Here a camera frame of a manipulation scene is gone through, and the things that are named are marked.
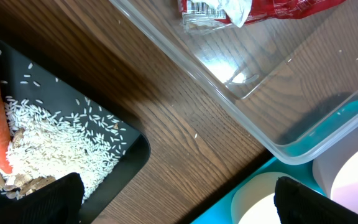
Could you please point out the black plastic tray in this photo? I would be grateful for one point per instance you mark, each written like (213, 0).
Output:
(27, 74)

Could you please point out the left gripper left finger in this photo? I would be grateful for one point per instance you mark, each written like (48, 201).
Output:
(58, 202)

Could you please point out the spilled white rice pile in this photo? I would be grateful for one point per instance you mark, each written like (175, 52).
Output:
(90, 157)

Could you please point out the white napkin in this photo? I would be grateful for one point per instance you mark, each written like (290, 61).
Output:
(237, 10)

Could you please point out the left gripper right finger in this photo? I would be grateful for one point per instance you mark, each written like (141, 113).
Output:
(299, 204)

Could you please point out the peanut shells pile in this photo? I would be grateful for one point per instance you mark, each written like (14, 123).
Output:
(24, 152)

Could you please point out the clear plastic bin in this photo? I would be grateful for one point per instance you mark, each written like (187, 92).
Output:
(292, 83)

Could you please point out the white bowl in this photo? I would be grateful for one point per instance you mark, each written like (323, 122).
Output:
(254, 201)

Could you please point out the pink bowl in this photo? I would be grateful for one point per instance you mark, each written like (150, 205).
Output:
(336, 171)

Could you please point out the red snack wrapper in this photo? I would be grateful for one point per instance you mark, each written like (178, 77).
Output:
(269, 11)

